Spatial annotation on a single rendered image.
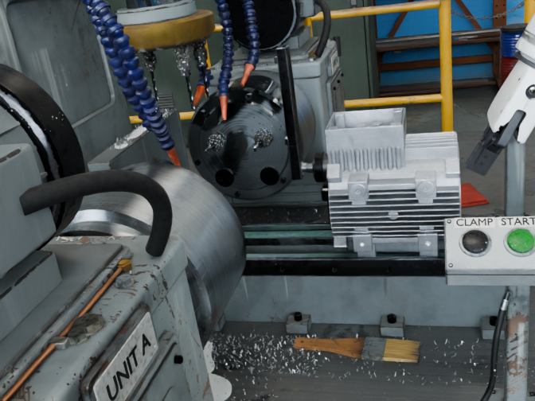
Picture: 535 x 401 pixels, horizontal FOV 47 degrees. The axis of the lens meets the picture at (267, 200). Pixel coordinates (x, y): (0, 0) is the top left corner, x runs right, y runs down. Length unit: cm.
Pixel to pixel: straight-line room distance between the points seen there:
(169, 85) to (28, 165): 412
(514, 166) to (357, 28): 294
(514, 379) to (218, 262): 41
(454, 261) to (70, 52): 75
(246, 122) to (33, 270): 80
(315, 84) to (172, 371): 97
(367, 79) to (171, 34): 333
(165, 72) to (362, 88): 140
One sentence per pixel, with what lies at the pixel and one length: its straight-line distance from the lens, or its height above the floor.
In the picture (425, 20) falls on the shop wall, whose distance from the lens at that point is 609.
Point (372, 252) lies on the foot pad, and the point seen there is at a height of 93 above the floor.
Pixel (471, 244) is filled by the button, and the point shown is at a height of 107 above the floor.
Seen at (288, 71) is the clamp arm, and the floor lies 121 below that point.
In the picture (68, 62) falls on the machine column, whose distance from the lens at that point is 117.
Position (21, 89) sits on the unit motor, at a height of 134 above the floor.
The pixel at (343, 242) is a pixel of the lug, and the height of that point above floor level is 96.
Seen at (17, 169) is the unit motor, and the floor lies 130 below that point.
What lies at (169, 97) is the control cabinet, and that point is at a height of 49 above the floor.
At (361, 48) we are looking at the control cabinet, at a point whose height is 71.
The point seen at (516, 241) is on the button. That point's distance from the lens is 77.
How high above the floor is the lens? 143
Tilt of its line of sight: 22 degrees down
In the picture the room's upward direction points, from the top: 8 degrees counter-clockwise
